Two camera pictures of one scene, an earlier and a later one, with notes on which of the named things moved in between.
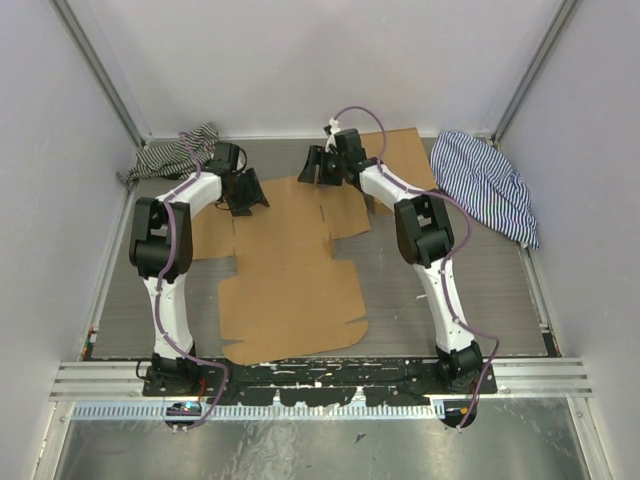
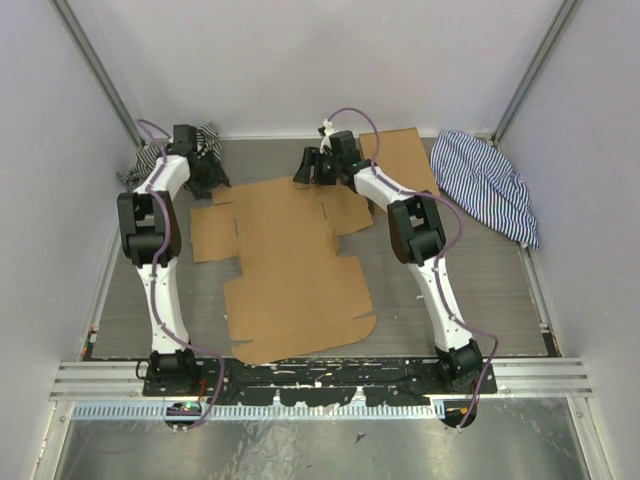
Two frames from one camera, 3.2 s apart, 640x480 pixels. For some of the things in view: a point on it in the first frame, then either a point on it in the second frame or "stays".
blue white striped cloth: [483, 183] stays
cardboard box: [291, 297] stays
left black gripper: [254, 198] → [218, 177]
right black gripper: [318, 156] stays
